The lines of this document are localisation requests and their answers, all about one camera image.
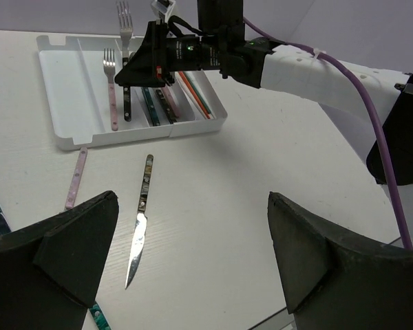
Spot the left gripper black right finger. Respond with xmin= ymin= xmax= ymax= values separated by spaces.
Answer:
xmin=268 ymin=192 xmax=413 ymax=329

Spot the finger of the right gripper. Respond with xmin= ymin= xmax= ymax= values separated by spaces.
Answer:
xmin=114 ymin=21 xmax=174 ymax=88

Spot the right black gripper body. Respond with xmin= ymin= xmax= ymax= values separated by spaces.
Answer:
xmin=167 ymin=1 xmax=275 ymax=88

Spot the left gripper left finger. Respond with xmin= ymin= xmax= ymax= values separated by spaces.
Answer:
xmin=0 ymin=190 xmax=119 ymax=329

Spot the orange chopstick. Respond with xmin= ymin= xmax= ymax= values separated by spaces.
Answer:
xmin=178 ymin=71 xmax=211 ymax=119

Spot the dark handled spoon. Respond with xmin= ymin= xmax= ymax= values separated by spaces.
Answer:
xmin=154 ymin=89 xmax=177 ymax=124

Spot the green chopstick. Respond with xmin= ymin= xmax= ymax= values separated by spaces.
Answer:
xmin=189 ymin=80 xmax=212 ymax=115

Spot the pink handled fork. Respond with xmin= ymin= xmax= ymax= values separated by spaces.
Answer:
xmin=103 ymin=48 xmax=118 ymax=131

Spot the green handled spoon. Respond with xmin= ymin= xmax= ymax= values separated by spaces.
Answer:
xmin=142 ymin=87 xmax=160 ymax=127

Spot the dark handled fork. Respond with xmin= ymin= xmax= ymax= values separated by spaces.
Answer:
xmin=116 ymin=1 xmax=133 ymax=122

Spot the green handled fork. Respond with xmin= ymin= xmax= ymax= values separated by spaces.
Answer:
xmin=89 ymin=301 xmax=112 ymax=330

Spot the dark handled knife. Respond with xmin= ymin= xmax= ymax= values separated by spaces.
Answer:
xmin=125 ymin=154 xmax=154 ymax=290

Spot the pink handled knife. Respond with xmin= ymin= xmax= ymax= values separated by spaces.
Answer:
xmin=64 ymin=147 xmax=88 ymax=211

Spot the pink handled spoon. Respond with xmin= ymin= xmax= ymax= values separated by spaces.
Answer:
xmin=162 ymin=86 xmax=180 ymax=118

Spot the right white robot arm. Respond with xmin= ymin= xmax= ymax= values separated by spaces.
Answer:
xmin=115 ymin=1 xmax=413 ymax=186

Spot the white divided utensil tray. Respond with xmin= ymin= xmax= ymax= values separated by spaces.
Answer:
xmin=36 ymin=35 xmax=228 ymax=151

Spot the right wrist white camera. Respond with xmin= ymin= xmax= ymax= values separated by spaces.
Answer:
xmin=151 ymin=0 xmax=179 ymax=23

